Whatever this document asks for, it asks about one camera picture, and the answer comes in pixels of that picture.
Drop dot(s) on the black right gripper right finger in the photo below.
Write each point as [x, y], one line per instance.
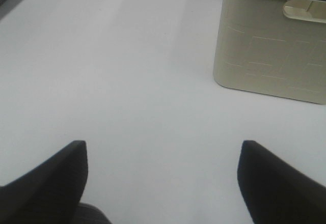
[274, 191]

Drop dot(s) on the beige plastic basket grey rim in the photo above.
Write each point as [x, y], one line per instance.
[273, 47]

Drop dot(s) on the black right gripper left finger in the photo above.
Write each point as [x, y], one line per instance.
[51, 192]

